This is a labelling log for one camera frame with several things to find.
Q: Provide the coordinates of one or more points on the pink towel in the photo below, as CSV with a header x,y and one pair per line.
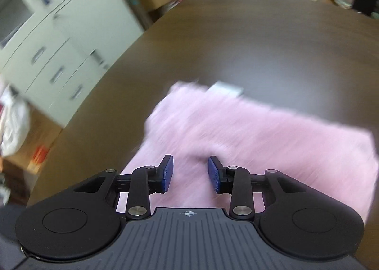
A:
x,y
260,142

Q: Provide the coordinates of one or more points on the white drawer cabinet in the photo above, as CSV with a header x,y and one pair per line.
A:
x,y
56,36

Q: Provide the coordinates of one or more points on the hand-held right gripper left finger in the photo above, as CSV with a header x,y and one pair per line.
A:
x,y
168,172

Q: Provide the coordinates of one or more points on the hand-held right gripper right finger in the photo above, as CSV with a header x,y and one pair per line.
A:
x,y
213,174

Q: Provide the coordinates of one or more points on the cardboard box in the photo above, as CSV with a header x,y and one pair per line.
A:
x,y
32,142

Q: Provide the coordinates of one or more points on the white plastic bag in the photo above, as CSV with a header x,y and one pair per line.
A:
x,y
12,121

